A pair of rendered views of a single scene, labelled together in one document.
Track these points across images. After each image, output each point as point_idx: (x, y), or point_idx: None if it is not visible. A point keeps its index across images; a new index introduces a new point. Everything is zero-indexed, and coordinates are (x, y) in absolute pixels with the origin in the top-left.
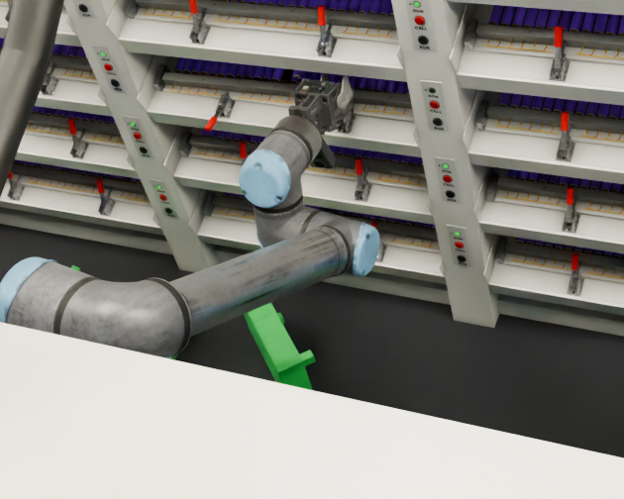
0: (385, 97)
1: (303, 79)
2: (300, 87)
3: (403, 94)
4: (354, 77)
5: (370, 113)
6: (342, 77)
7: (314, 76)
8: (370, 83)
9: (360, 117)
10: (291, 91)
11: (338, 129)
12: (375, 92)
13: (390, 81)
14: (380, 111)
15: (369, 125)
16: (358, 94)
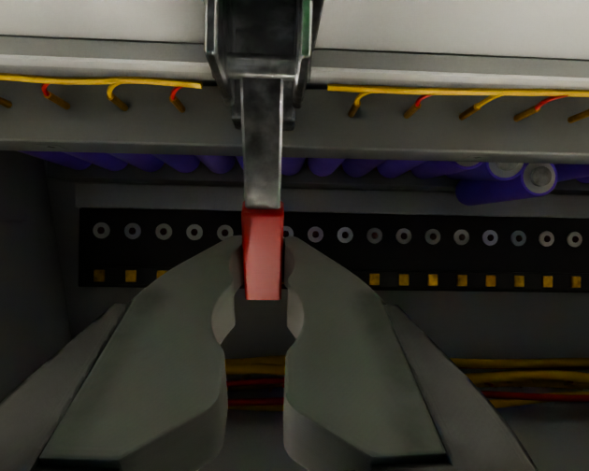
0: (74, 146)
1: (512, 168)
2: (542, 160)
3: (3, 149)
4: (284, 160)
5: (117, 68)
6: (335, 162)
7: (456, 171)
8: (199, 155)
9: (186, 36)
10: None
11: (300, 7)
12: (145, 152)
13: (122, 156)
14: (59, 83)
15: (67, 0)
16: (229, 150)
